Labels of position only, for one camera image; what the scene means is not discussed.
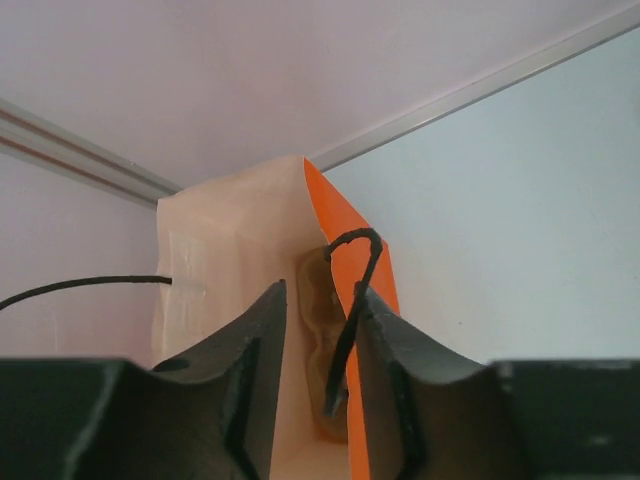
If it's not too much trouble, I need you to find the orange paper bag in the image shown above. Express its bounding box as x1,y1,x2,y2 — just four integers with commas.
0,155,402,480

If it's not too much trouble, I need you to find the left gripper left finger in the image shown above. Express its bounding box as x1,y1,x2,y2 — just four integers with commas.
124,280,287,479

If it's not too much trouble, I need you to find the brown cardboard cup carrier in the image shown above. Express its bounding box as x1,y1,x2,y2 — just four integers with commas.
296,247,348,444

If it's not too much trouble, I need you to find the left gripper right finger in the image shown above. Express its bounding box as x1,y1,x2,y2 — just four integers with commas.
356,289,530,479

